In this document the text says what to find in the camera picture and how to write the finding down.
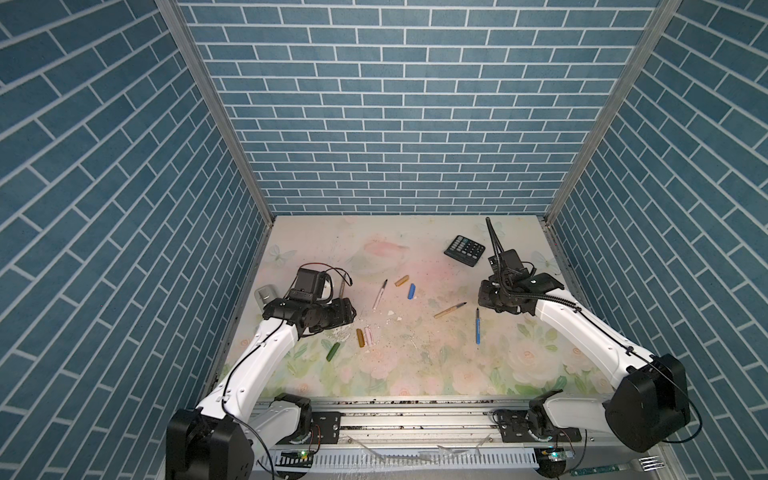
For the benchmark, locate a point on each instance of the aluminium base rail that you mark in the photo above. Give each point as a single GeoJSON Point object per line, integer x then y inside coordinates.
{"type": "Point", "coordinates": [419, 438]}

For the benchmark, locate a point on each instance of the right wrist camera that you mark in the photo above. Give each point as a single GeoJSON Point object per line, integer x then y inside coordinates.
{"type": "Point", "coordinates": [508, 263]}

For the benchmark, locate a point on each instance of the pink pen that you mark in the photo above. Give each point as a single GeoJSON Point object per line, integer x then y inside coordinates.
{"type": "Point", "coordinates": [380, 295]}

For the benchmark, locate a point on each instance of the blue pen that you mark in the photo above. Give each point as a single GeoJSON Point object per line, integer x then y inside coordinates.
{"type": "Point", "coordinates": [477, 327]}

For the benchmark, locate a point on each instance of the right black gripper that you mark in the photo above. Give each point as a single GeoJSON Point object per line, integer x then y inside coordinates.
{"type": "Point", "coordinates": [482, 296]}

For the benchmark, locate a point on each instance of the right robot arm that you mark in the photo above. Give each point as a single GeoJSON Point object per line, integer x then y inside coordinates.
{"type": "Point", "coordinates": [649, 395]}

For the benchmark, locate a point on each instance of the grey stapler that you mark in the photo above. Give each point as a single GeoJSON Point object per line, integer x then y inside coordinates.
{"type": "Point", "coordinates": [264, 295]}

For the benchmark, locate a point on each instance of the metal fork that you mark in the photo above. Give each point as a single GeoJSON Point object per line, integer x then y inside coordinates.
{"type": "Point", "coordinates": [642, 465]}

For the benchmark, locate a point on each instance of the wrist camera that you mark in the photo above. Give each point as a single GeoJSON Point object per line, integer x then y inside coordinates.
{"type": "Point", "coordinates": [508, 263]}
{"type": "Point", "coordinates": [311, 286]}

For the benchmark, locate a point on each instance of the black calculator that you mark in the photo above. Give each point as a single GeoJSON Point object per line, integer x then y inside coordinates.
{"type": "Point", "coordinates": [464, 250]}

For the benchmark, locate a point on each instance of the green pen cap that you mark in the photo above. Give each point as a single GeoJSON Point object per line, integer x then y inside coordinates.
{"type": "Point", "coordinates": [333, 351]}

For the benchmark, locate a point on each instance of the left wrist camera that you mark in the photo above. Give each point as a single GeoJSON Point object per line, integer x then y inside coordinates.
{"type": "Point", "coordinates": [311, 286]}

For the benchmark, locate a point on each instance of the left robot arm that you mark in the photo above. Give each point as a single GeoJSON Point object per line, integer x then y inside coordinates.
{"type": "Point", "coordinates": [214, 440]}

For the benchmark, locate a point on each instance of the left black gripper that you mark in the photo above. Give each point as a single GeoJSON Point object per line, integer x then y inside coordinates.
{"type": "Point", "coordinates": [343, 313]}

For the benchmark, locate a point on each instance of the pink pen cap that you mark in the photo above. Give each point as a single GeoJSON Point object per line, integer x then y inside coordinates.
{"type": "Point", "coordinates": [368, 336]}

